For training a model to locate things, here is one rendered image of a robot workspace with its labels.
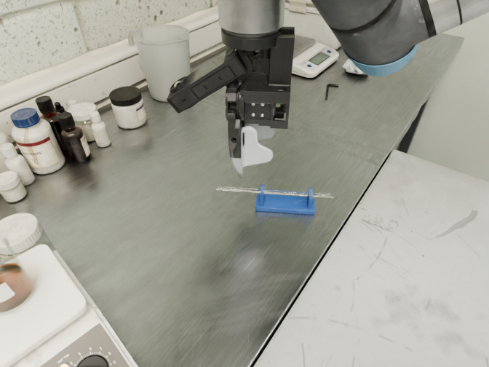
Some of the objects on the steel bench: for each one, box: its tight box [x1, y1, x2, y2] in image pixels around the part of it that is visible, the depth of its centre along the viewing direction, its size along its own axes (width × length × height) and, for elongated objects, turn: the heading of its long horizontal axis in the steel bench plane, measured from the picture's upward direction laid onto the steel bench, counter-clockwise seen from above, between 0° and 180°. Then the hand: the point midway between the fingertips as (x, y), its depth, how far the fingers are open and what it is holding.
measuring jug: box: [128, 25, 190, 102], centre depth 85 cm, size 18×13×15 cm
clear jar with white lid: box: [0, 213, 58, 256], centre depth 47 cm, size 6×6×8 cm
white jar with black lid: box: [109, 86, 147, 129], centre depth 77 cm, size 7×7×7 cm
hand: (238, 161), depth 54 cm, fingers open, 3 cm apart
